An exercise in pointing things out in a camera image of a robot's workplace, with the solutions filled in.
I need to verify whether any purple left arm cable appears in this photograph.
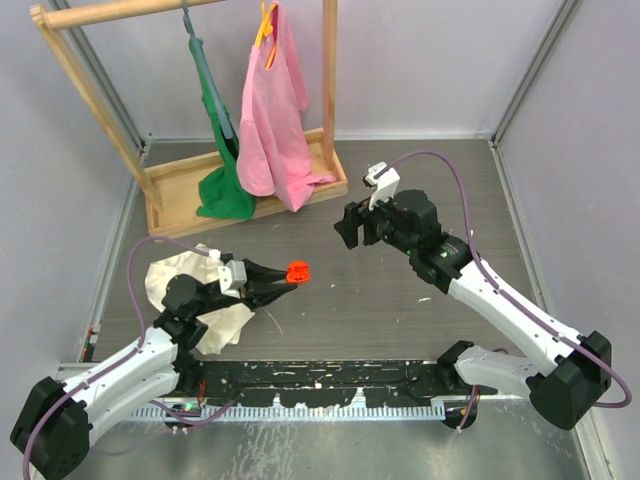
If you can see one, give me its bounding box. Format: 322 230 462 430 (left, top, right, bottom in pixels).
22 235 221 480

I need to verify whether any orange earbud charging case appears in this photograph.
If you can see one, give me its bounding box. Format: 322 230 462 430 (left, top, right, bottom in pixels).
286 260 311 285

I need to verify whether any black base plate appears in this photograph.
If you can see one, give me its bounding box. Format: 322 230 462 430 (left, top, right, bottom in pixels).
189 360 471 408

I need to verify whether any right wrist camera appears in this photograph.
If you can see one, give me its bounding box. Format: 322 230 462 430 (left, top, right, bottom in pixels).
363 162 400 211

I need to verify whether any green shirt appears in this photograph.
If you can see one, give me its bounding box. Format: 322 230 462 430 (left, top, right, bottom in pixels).
187 37 259 221

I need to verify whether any pink shirt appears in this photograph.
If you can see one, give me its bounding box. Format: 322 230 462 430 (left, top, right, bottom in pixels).
237 1 336 212

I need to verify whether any yellow clothes hanger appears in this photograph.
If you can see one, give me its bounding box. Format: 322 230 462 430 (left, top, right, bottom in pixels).
254 0 278 69

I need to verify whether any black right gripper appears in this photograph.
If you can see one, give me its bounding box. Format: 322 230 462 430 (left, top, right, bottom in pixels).
335 185 417 256

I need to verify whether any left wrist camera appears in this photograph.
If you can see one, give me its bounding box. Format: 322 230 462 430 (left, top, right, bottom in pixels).
218 260 248 298

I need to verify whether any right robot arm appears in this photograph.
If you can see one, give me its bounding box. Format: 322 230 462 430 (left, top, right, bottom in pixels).
334 190 612 430

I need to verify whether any cream crumpled cloth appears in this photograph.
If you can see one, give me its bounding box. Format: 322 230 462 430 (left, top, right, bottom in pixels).
144 250 254 355

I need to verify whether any slotted cable duct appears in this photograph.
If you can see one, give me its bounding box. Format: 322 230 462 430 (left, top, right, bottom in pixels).
122 402 446 424

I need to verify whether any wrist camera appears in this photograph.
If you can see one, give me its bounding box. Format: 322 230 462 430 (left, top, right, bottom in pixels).
363 162 400 211
218 260 248 298

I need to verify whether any wooden clothes rack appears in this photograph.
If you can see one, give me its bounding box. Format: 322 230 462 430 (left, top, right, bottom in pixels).
30 1 348 238

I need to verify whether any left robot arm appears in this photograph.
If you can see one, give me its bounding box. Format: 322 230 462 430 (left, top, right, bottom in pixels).
10 256 297 479

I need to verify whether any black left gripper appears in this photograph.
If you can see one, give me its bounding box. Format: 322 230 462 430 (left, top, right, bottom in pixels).
191 259 296 317

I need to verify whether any grey clothes hanger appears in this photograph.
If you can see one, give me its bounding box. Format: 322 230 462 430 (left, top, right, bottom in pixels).
181 0 234 140

